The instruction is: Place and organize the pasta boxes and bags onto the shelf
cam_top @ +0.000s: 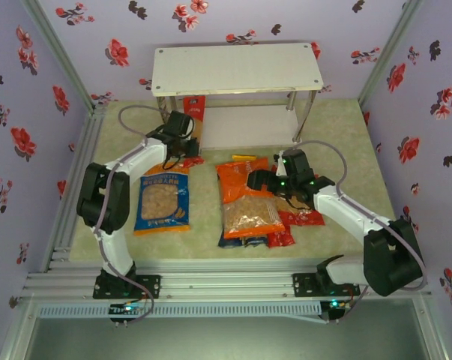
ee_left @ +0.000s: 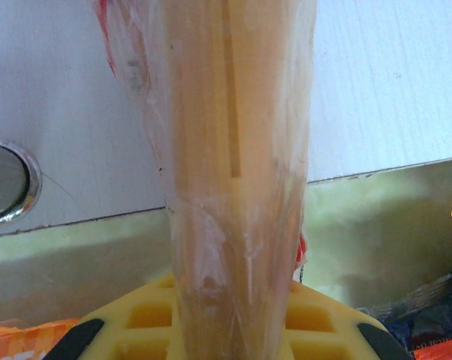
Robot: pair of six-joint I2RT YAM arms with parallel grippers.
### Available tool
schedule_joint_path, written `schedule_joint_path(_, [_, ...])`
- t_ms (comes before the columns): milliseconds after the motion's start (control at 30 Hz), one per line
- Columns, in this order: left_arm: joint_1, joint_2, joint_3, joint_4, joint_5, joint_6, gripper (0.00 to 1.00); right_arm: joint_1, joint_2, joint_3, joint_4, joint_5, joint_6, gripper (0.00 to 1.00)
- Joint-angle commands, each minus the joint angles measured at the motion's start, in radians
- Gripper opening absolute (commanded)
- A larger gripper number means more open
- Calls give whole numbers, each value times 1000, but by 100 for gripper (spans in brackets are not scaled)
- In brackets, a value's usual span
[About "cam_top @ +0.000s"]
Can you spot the red spaghetti bag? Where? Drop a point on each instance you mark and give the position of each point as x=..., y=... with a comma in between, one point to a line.
x=195, y=108
x=282, y=238

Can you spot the yellow spaghetti bag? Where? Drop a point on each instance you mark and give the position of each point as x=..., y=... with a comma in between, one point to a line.
x=242, y=158

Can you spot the orange pasta bag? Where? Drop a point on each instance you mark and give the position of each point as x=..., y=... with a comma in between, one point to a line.
x=248, y=213

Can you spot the red macaroni bag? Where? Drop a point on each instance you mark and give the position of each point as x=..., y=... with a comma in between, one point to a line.
x=304, y=217

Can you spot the blue spaghetti bag with figure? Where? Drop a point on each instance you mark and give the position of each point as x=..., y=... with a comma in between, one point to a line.
x=229, y=242

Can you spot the blue macaroni bag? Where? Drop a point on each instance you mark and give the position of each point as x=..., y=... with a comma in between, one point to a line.
x=162, y=202

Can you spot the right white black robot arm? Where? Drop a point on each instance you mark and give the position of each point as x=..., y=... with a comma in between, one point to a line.
x=345, y=210

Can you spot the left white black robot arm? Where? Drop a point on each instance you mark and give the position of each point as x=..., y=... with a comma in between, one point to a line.
x=113, y=247

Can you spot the white two-tier shelf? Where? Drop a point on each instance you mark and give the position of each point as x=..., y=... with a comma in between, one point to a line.
x=233, y=67

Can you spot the green marbled table mat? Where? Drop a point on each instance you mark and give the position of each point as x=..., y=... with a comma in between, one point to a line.
x=135, y=123

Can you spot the small circuit board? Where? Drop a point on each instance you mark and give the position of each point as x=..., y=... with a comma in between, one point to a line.
x=334, y=305
x=126, y=308

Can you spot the slanted aluminium side rail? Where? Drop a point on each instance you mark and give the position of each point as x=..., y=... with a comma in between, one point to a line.
x=87, y=142

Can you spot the long aluminium frame rail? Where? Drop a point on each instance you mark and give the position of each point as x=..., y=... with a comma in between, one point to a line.
x=229, y=285

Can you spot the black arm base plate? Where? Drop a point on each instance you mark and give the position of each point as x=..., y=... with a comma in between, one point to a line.
x=150, y=287
x=302, y=285

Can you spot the aluminium corner post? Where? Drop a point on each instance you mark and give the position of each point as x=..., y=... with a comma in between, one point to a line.
x=62, y=56
x=387, y=56

